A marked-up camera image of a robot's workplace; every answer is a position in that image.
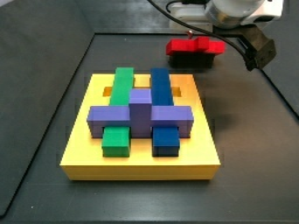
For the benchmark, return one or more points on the purple cross block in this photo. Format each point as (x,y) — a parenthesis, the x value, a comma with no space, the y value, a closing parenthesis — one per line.
(140,116)

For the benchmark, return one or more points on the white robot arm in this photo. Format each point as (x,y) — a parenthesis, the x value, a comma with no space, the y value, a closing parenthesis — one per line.
(226,14)

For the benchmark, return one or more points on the yellow wooden board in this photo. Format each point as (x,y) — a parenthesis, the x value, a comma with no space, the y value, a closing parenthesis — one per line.
(196,162)

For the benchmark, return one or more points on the red puzzle block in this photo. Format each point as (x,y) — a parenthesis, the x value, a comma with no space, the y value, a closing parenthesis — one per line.
(199,45)

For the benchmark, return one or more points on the green block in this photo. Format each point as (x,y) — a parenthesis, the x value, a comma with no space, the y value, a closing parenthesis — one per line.
(115,143)

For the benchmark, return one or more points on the blue block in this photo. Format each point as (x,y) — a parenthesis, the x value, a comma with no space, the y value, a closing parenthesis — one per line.
(166,142)

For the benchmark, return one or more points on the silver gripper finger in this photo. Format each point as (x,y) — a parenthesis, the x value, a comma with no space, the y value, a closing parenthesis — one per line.
(190,34)

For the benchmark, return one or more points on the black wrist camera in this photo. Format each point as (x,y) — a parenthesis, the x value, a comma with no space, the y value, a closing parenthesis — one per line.
(260,47)

